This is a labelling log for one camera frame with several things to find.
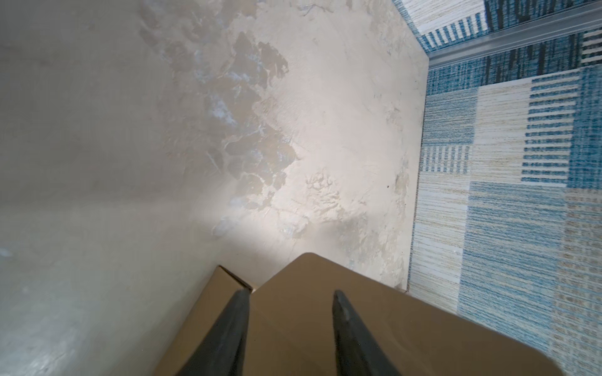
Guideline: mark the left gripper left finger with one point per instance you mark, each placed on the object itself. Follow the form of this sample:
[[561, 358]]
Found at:
[[222, 351]]

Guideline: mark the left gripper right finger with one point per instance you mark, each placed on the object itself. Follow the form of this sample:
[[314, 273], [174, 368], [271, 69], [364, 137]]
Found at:
[[356, 350]]

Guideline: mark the brown cardboard box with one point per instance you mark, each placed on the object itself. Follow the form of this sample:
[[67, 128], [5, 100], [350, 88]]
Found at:
[[316, 317]]

